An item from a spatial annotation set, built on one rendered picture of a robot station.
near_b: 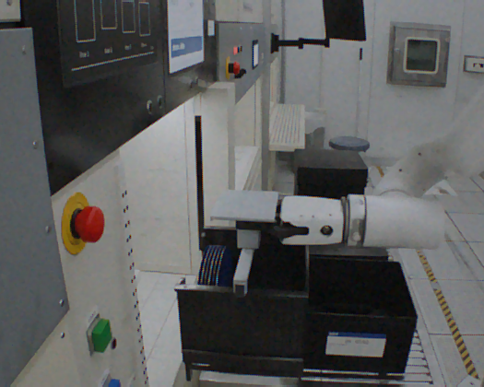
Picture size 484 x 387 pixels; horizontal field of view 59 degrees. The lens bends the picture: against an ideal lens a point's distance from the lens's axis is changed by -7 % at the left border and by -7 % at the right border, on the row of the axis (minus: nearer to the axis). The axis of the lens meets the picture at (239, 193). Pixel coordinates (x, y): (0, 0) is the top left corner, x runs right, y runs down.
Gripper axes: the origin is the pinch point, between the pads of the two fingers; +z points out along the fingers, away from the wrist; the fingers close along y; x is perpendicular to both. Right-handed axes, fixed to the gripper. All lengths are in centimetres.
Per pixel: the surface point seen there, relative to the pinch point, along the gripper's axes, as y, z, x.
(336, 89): 452, -47, -39
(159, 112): 2.0, 15.1, 16.4
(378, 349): 18, -29, -41
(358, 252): 64, -28, -39
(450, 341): 130, -95, -125
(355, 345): 18, -23, -40
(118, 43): -13.7, 15.0, 28.3
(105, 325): -27.8, 14.2, -3.5
